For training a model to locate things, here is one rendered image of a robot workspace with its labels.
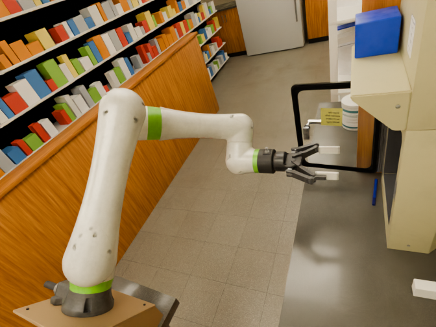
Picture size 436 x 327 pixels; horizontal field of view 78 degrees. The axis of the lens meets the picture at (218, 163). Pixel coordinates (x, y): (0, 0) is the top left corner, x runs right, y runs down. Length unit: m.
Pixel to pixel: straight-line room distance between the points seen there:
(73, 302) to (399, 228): 0.99
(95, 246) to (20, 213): 1.38
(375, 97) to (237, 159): 0.51
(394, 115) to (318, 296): 0.58
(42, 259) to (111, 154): 1.58
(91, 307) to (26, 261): 1.27
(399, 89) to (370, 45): 0.20
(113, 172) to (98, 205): 0.09
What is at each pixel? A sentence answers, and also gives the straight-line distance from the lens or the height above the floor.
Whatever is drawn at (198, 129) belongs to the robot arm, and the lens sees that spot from 0.97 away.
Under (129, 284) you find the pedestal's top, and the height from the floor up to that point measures 0.94.
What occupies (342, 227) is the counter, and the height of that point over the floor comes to 0.94.
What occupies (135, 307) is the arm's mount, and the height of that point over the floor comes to 1.05.
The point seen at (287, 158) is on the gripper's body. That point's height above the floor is 1.20.
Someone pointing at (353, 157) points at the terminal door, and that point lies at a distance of 1.21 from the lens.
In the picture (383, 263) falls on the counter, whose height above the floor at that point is 0.94.
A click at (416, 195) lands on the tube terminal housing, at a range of 0.90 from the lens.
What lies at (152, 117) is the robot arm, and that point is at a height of 1.49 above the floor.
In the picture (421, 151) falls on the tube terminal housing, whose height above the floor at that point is 1.35.
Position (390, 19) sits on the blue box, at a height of 1.60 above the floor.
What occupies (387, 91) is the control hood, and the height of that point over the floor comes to 1.51.
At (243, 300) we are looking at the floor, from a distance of 2.06.
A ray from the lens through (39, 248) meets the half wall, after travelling 2.21.
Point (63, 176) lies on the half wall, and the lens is 2.22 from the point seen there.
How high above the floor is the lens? 1.84
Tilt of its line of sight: 36 degrees down
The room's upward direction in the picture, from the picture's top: 20 degrees counter-clockwise
